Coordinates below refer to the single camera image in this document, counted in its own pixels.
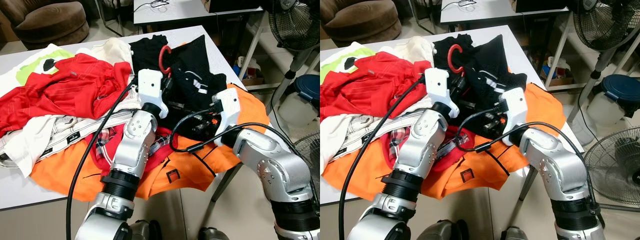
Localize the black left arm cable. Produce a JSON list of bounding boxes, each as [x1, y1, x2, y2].
[[65, 80, 140, 240], [338, 75, 427, 240]]

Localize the white container with blue lid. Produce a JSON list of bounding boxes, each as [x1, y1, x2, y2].
[[277, 74, 321, 129], [585, 74, 640, 132]]

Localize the black shorts with white stripes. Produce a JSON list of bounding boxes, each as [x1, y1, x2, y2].
[[432, 32, 528, 141], [129, 34, 228, 141]]

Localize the black standing fan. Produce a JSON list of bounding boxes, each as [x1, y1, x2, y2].
[[267, 0, 321, 116], [570, 0, 640, 123]]

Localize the robot right leg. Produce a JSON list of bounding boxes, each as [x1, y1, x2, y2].
[[500, 226, 528, 240], [199, 226, 232, 240]]

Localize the robot left leg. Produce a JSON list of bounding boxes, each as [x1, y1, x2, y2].
[[129, 219, 163, 240], [417, 219, 456, 240]]

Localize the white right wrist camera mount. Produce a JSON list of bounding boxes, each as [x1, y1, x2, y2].
[[210, 87, 244, 147], [497, 87, 529, 147]]

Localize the red clothes hanger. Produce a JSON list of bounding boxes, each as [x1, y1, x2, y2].
[[157, 45, 174, 76], [446, 44, 464, 75]]

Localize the cream shirt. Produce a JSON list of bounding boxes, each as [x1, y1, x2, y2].
[[75, 37, 134, 71], [377, 36, 436, 66]]

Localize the brown upholstered seat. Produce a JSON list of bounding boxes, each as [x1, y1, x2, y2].
[[11, 0, 92, 49], [320, 0, 403, 47]]

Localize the robot leg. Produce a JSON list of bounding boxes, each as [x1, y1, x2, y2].
[[500, 226, 528, 240], [129, 219, 163, 240], [417, 219, 456, 240], [199, 226, 232, 240]]

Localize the plain red shirt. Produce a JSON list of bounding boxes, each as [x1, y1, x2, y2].
[[320, 51, 433, 121], [0, 52, 134, 138]]

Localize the grey table with white legs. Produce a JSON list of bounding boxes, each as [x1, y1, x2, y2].
[[440, 0, 571, 91], [132, 0, 266, 76]]

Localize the grey table with black legs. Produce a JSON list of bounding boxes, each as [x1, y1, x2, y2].
[[320, 25, 586, 206], [0, 25, 273, 211]]

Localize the orange shirt with black trim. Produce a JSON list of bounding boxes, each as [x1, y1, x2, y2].
[[322, 82, 568, 201], [29, 82, 272, 202]]

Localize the white t-shirt with green print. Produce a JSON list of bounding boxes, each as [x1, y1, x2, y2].
[[15, 44, 76, 87], [320, 42, 378, 86]]

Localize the red shirt with plaid lining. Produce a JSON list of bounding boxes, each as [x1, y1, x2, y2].
[[382, 125, 463, 171], [82, 125, 176, 177]]

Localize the open box with small items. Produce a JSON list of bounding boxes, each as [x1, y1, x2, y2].
[[542, 55, 573, 88], [236, 55, 267, 87]]

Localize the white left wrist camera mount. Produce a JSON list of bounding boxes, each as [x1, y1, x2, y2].
[[424, 67, 460, 119], [136, 69, 170, 120]]

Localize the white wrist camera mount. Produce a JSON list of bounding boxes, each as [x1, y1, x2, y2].
[[424, 67, 460, 119], [210, 87, 244, 147], [497, 87, 529, 147], [136, 69, 170, 120]]

